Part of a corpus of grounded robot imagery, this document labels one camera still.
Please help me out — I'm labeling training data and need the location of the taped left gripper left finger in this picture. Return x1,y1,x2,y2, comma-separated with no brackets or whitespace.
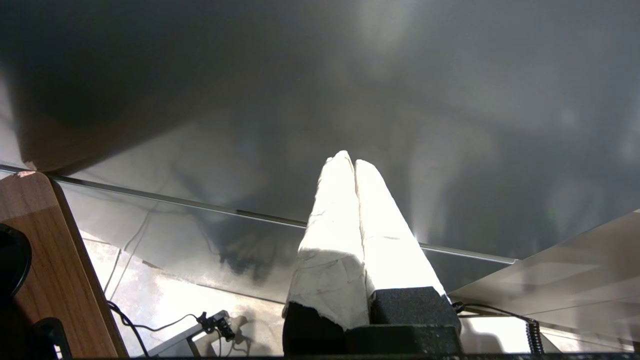
282,150,372,356

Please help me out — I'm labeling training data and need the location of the grey metal bracket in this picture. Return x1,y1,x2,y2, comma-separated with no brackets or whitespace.
145,320,231,358

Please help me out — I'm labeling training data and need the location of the small black clamp device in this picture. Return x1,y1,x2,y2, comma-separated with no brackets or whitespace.
196,310,237,343

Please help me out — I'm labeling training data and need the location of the black coiled cable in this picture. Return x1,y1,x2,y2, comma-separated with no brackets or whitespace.
450,301,546,356

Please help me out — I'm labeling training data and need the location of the black round object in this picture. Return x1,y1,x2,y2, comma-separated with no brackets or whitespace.
0,223,33,301

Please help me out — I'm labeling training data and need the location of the light grey cabinet front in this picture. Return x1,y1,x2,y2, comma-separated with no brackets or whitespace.
447,210,640,346

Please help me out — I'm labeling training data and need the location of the brown wooden panel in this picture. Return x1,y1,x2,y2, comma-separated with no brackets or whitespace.
0,171,130,360

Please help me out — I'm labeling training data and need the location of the thin black floor cable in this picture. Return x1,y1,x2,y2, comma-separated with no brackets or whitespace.
107,301,206,358

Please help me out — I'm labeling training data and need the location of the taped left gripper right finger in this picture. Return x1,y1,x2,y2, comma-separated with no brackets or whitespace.
355,159,462,331

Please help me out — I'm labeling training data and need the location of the grey steel appliance door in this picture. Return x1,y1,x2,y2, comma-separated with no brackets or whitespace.
0,0,640,306

